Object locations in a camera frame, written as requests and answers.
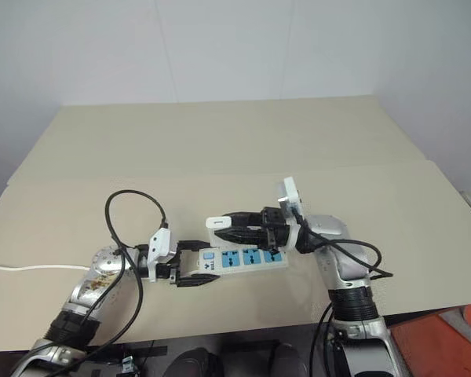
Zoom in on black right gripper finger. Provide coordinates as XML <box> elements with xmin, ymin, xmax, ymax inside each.
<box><xmin>221</xmin><ymin>210</ymin><xmax>265</xmax><ymax>229</ymax></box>
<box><xmin>213</xmin><ymin>226</ymin><xmax>268</xmax><ymax>248</ymax></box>

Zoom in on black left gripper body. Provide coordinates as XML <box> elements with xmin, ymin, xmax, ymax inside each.
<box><xmin>155</xmin><ymin>239</ymin><xmax>187</xmax><ymax>286</ymax></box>

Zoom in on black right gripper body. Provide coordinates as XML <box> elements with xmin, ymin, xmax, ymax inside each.
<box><xmin>257</xmin><ymin>205</ymin><xmax>300</xmax><ymax>252</ymax></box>

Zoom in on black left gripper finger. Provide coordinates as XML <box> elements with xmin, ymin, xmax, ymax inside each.
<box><xmin>179</xmin><ymin>238</ymin><xmax>214</xmax><ymax>253</ymax></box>
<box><xmin>175</xmin><ymin>273</ymin><xmax>221</xmax><ymax>289</ymax></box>

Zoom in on white power strip blue sockets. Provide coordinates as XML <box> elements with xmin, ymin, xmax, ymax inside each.
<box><xmin>179</xmin><ymin>246</ymin><xmax>290</xmax><ymax>280</ymax></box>

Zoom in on white charger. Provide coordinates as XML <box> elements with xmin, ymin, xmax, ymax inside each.
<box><xmin>204</xmin><ymin>214</ymin><xmax>237</xmax><ymax>247</ymax></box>

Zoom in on dark rounded shape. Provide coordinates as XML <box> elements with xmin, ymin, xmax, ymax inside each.
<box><xmin>168</xmin><ymin>346</ymin><xmax>225</xmax><ymax>377</ymax></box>
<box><xmin>258</xmin><ymin>342</ymin><xmax>312</xmax><ymax>377</ymax></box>

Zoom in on orange floor object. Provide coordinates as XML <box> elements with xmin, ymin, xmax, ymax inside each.
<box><xmin>389</xmin><ymin>301</ymin><xmax>471</xmax><ymax>377</ymax></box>

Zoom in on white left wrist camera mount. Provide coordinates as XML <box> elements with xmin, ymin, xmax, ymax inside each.
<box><xmin>146</xmin><ymin>228</ymin><xmax>180</xmax><ymax>284</ymax></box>

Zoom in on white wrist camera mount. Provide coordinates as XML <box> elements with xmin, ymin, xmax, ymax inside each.
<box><xmin>275</xmin><ymin>176</ymin><xmax>309</xmax><ymax>253</ymax></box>
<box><xmin>146</xmin><ymin>228</ymin><xmax>180</xmax><ymax>284</ymax></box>

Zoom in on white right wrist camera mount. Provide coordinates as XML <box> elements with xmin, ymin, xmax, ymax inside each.
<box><xmin>275</xmin><ymin>176</ymin><xmax>309</xmax><ymax>253</ymax></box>

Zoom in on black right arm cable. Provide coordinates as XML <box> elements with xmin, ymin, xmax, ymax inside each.
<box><xmin>291</xmin><ymin>204</ymin><xmax>395</xmax><ymax>282</ymax></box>

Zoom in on white power strip cord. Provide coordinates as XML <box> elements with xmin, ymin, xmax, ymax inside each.
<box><xmin>0</xmin><ymin>263</ymin><xmax>93</xmax><ymax>273</ymax></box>

